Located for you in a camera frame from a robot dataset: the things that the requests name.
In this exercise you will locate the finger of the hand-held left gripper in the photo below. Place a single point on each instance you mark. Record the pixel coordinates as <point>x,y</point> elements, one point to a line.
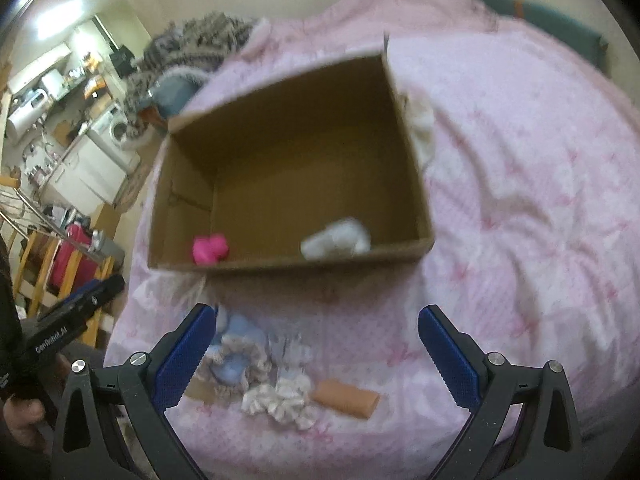
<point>109,287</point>
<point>85,291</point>

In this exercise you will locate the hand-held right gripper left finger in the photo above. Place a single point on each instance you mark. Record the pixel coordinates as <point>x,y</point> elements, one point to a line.
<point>182,360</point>

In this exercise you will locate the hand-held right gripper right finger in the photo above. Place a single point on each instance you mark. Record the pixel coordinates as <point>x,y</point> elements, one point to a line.
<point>450,360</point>

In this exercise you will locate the light blue plush cloth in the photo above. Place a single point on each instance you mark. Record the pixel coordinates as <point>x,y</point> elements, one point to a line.
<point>232,369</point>

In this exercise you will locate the beige scrunchie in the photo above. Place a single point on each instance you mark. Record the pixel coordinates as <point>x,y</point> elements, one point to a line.
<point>259,360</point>

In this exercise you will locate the grey sheer scrunchie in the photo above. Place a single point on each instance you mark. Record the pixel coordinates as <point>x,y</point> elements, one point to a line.
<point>290,352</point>

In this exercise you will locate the pink scrunchie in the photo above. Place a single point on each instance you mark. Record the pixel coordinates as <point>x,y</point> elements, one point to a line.
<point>211,250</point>

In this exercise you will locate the peach sponge roll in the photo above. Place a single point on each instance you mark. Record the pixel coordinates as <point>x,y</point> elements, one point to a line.
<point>345,397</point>

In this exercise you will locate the white fluffy scrunchie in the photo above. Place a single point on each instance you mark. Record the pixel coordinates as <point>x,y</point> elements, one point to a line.
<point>335,240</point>

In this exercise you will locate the brown cardboard box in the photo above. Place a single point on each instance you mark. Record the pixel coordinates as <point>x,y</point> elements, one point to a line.
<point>300,160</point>

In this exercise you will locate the person's left hand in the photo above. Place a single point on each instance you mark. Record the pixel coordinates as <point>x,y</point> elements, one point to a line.
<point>22,422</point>

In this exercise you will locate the grey storage box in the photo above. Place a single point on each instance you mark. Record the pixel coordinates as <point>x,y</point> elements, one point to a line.
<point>107,252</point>

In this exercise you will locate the red suitcase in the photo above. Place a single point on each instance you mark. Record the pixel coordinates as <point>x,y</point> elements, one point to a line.
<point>70,255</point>

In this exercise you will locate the metal railing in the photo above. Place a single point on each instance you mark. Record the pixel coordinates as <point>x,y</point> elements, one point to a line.
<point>45,225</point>

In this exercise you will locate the white floor cabinet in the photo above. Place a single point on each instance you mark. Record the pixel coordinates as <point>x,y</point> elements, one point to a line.
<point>90,170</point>

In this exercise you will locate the white washing machine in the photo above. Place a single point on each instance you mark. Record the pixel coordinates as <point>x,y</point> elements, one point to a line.
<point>117,130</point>

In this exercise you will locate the pink printed duvet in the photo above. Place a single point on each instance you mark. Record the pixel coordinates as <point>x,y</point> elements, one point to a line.
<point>525,210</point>

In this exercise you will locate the white water heater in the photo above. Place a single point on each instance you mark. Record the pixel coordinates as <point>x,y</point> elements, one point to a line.
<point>20,121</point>

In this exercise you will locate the white microwave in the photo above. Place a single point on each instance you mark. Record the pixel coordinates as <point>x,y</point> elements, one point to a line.
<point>32,99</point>

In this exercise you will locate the grey-blue pillow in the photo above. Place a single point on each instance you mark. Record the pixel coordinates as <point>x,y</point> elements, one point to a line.
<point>172,92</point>

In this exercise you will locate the black hanging garment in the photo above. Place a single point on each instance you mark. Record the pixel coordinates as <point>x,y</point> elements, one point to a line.
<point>121,60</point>

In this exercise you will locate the white cloth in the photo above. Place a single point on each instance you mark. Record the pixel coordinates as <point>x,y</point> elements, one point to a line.
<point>422,125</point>

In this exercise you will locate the grey patterned blanket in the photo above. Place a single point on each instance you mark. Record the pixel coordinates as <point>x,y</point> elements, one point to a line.
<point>195,40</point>

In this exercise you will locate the teal headboard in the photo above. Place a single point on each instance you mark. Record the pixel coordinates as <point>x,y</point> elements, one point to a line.
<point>550,20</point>

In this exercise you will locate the white wall cabinet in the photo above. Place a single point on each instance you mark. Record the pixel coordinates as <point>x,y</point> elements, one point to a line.
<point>37,62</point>

